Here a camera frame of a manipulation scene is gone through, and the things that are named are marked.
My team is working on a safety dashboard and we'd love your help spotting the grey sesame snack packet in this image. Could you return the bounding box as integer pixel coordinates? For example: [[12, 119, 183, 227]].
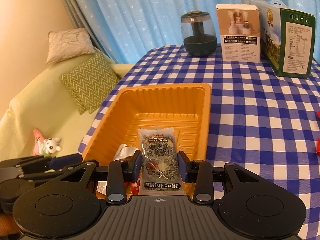
[[138, 127, 185, 196]]

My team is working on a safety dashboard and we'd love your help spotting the grey curtain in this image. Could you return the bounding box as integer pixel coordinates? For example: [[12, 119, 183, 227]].
[[61, 0, 113, 59]]

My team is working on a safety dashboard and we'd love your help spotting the small red white candy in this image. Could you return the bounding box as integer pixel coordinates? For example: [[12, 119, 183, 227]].
[[125, 181, 140, 196]]

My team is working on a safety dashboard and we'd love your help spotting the orange plastic tray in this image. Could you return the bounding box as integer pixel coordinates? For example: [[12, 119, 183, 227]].
[[84, 83, 211, 166]]

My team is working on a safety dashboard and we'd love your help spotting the pink starfish plush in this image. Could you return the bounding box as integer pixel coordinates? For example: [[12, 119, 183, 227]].
[[33, 128, 45, 155]]

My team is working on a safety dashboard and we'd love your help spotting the white embroidered pillow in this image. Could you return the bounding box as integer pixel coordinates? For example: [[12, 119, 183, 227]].
[[46, 28, 95, 64]]

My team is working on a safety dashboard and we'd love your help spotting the blue white checkered tablecloth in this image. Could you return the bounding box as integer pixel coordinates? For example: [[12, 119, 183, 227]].
[[78, 45, 319, 239]]

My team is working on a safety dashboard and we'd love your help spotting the white plush toy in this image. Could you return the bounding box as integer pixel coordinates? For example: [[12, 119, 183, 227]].
[[37, 138, 62, 156]]

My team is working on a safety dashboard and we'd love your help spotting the dark glass humidifier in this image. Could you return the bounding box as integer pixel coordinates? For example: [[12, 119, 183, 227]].
[[181, 10, 217, 57]]

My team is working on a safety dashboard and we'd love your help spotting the green zigzag pillow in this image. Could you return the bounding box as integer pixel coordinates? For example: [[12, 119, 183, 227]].
[[59, 51, 119, 114]]

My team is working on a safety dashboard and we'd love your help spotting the light blue star curtain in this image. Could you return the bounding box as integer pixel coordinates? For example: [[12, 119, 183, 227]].
[[77, 0, 319, 63]]

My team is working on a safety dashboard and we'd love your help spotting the green carton box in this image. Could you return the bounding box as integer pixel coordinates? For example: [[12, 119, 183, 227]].
[[251, 0, 316, 79]]

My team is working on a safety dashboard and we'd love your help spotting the white product box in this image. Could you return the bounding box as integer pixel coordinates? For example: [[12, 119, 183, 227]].
[[216, 4, 261, 63]]

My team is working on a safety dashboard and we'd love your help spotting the white snack wrapper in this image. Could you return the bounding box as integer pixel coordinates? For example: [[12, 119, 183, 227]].
[[97, 144, 142, 204]]

